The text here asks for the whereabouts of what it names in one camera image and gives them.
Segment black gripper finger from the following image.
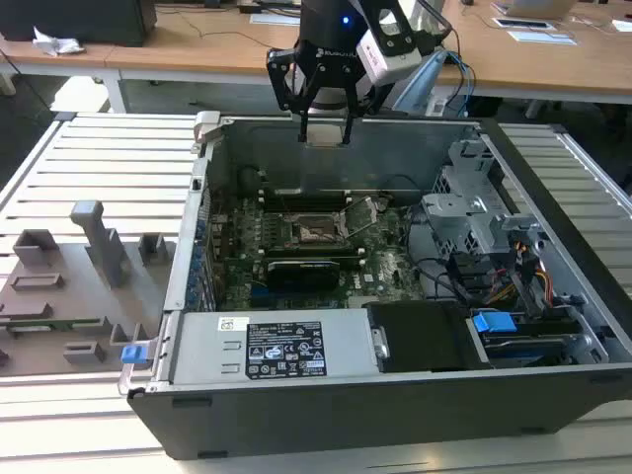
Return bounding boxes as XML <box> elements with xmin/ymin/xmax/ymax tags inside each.
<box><xmin>266</xmin><ymin>46</ymin><xmax>317</xmax><ymax>145</ymax></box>
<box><xmin>340</xmin><ymin>61</ymin><xmax>396</xmax><ymax>147</ymax></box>

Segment silver CPU plate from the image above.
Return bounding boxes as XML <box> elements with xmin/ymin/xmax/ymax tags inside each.
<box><xmin>303</xmin><ymin>128</ymin><xmax>347</xmax><ymax>148</ymax></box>

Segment metal socket cover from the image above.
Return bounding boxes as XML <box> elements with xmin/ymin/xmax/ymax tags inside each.
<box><xmin>339</xmin><ymin>196</ymin><xmax>380</xmax><ymax>239</ymax></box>

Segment black RAM slot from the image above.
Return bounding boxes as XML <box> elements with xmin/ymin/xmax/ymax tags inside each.
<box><xmin>264</xmin><ymin>245</ymin><xmax>360</xmax><ymax>257</ymax></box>
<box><xmin>257</xmin><ymin>189</ymin><xmax>353</xmax><ymax>202</ymax></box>
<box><xmin>260</xmin><ymin>198</ymin><xmax>353</xmax><ymax>214</ymax></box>
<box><xmin>265</xmin><ymin>252</ymin><xmax>367</xmax><ymax>271</ymax></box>

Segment CPU socket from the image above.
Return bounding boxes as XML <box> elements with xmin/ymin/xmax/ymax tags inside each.
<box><xmin>285</xmin><ymin>211</ymin><xmax>355</xmax><ymax>248</ymax></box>

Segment blue expansion slot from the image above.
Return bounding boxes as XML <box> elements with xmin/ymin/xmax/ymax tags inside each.
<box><xmin>250</xmin><ymin>287</ymin><xmax>297</xmax><ymax>306</ymax></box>

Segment wooden desk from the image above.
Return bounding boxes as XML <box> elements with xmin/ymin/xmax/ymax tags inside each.
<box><xmin>0</xmin><ymin>37</ymin><xmax>124</xmax><ymax>116</ymax></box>
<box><xmin>106</xmin><ymin>0</ymin><xmax>632</xmax><ymax>119</ymax></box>

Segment metal disk bay cage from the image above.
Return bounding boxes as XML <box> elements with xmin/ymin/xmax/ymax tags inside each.
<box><xmin>420</xmin><ymin>138</ymin><xmax>544</xmax><ymax>261</ymax></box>

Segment green motherboard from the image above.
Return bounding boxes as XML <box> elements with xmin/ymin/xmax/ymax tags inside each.
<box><xmin>206</xmin><ymin>190</ymin><xmax>432</xmax><ymax>313</ymax></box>

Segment black graphics card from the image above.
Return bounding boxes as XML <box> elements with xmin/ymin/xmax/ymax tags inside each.
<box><xmin>265</xmin><ymin>259</ymin><xmax>343</xmax><ymax>296</ymax></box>

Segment silver laptop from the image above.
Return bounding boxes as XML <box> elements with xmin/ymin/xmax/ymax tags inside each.
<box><xmin>504</xmin><ymin>0</ymin><xmax>580</xmax><ymax>21</ymax></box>

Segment black computer tower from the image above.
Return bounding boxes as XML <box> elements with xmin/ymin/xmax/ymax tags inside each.
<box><xmin>0</xmin><ymin>0</ymin><xmax>159</xmax><ymax>48</ymax></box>

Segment crumpled white paper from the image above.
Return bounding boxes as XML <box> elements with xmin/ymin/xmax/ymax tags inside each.
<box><xmin>31</xmin><ymin>25</ymin><xmax>86</xmax><ymax>57</ymax></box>

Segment black plastic shroud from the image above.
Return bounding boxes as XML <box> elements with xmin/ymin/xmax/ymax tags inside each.
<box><xmin>365</xmin><ymin>299</ymin><xmax>478</xmax><ymax>375</ymax></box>

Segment hard disk in blue carrier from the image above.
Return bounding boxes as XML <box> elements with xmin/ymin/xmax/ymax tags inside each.
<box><xmin>470</xmin><ymin>308</ymin><xmax>583</xmax><ymax>370</ymax></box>

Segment grey power supply unit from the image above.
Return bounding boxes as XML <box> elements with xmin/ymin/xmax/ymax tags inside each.
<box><xmin>167</xmin><ymin>308</ymin><xmax>382</xmax><ymax>387</ymax></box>

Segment blue case latch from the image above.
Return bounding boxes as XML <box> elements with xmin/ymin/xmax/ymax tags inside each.
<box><xmin>120</xmin><ymin>345</ymin><xmax>153</xmax><ymax>367</ymax></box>

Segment black open PC case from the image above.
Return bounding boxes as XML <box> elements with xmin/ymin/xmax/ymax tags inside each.
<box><xmin>117</xmin><ymin>111</ymin><xmax>632</xmax><ymax>463</ymax></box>

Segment grey parts rack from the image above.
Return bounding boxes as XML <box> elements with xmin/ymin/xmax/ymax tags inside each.
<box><xmin>0</xmin><ymin>199</ymin><xmax>180</xmax><ymax>380</ymax></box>

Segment green RAM stick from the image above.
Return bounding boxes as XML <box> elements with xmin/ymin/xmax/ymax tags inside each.
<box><xmin>0</xmin><ymin>318</ymin><xmax>103</xmax><ymax>333</ymax></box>

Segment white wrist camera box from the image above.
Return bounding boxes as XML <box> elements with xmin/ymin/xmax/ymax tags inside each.
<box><xmin>355</xmin><ymin>0</ymin><xmax>425</xmax><ymax>84</ymax></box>

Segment blue cable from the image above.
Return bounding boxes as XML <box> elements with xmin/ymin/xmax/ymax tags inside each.
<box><xmin>443</xmin><ymin>48</ymin><xmax>478</xmax><ymax>119</ymax></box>

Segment black tablet white frame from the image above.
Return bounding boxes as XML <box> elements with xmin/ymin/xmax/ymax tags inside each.
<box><xmin>492</xmin><ymin>17</ymin><xmax>553</xmax><ymax>32</ymax></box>

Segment black flat cable bundle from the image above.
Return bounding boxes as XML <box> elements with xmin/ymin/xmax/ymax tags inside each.
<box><xmin>446</xmin><ymin>250</ymin><xmax>498</xmax><ymax>300</ymax></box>

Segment yellow red power wires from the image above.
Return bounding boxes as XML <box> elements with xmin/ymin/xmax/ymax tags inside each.
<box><xmin>486</xmin><ymin>240</ymin><xmax>550</xmax><ymax>303</ymax></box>

